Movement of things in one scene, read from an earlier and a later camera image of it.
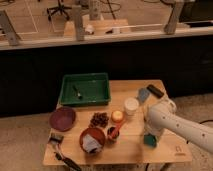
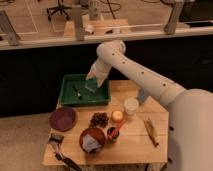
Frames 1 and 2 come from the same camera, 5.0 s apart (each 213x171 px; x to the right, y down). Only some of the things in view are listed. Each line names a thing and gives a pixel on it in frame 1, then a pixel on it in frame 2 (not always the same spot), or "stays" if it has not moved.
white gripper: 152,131 -> 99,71
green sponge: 149,139 -> 91,84
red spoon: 115,131 stays
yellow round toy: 117,116 stays
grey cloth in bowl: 90,145 stays
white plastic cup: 131,105 stays
